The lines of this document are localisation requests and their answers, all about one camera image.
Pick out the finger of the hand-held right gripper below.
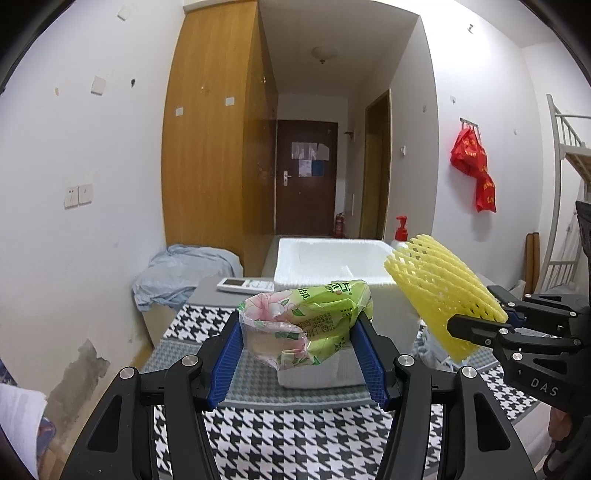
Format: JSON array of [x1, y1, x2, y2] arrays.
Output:
[[447, 314, 583, 358], [487, 285, 578, 325]]

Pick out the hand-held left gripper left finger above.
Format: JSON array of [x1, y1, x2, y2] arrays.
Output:
[[67, 312, 245, 480]]

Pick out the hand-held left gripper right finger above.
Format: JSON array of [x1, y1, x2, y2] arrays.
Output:
[[351, 315, 527, 480]]

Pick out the yellow foam fruit net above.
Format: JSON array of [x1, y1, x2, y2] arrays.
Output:
[[384, 234, 509, 363]]

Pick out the green flowered plastic packet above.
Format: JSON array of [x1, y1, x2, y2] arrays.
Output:
[[238, 279, 374, 372]]

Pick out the white foam box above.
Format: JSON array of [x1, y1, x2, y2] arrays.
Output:
[[274, 237, 421, 389]]

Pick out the person's right hand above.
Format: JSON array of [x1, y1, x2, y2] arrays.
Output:
[[547, 409, 574, 455]]

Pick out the leaning wooden board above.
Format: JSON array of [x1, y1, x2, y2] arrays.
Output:
[[526, 233, 542, 296]]

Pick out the light grey sheet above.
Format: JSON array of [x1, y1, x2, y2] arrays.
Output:
[[139, 272, 578, 480]]

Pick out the white remote control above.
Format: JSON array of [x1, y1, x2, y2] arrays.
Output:
[[217, 277, 274, 295]]

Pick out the houndstooth patterned cloth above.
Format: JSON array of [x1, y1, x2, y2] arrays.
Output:
[[139, 302, 555, 480]]

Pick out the light blue bedding bundle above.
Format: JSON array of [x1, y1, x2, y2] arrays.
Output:
[[132, 244, 243, 312]]

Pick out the white metal bunk bed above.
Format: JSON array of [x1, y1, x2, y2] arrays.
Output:
[[538, 93, 591, 296]]

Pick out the red printed bag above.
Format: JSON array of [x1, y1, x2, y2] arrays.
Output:
[[475, 172, 498, 213], [450, 128, 489, 178]]

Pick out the white pump bottle red cap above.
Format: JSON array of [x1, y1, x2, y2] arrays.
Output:
[[392, 215, 411, 252]]

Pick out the dark brown door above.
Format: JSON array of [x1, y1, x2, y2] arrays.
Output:
[[276, 120, 339, 238]]

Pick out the light wooden side door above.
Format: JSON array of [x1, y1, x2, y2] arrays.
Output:
[[360, 90, 393, 241]]

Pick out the colourful patterned cloth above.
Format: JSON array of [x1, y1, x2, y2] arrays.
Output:
[[37, 413, 57, 446]]

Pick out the white paper sheets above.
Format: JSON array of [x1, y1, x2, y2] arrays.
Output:
[[0, 383, 48, 480]]

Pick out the wooden wardrobe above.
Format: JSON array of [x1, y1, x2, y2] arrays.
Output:
[[161, 0, 280, 278]]

